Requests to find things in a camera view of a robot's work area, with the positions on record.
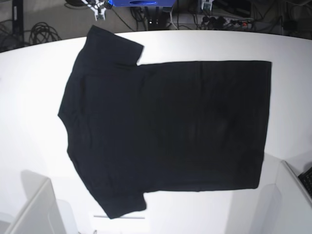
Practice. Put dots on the white left partition panel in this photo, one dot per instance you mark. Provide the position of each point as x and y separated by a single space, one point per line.
42 213

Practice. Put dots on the black T-shirt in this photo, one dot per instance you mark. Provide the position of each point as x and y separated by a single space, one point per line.
187 126

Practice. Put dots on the blue box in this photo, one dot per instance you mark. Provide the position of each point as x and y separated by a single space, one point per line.
133 3

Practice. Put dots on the white right partition panel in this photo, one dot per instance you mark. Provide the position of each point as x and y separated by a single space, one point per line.
284 207

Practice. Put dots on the black keyboard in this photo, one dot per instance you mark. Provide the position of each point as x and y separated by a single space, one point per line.
306 180

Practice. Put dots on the white power strip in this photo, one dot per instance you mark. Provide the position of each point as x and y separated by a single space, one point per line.
222 22

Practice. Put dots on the white partition panel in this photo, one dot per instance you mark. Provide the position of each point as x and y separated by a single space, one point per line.
284 207
42 213

